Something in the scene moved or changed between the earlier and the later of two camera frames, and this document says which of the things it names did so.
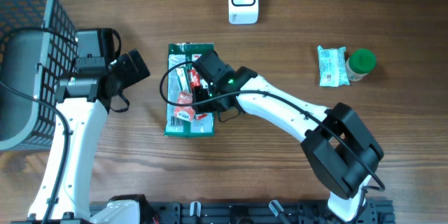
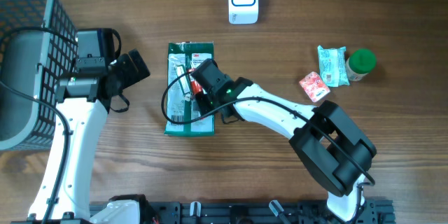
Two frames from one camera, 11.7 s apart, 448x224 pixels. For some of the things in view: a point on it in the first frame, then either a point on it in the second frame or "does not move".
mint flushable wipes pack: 333,67 does not move
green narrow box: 183,78 does not move
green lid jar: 360,63 does not move
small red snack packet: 186,113 to 314,86
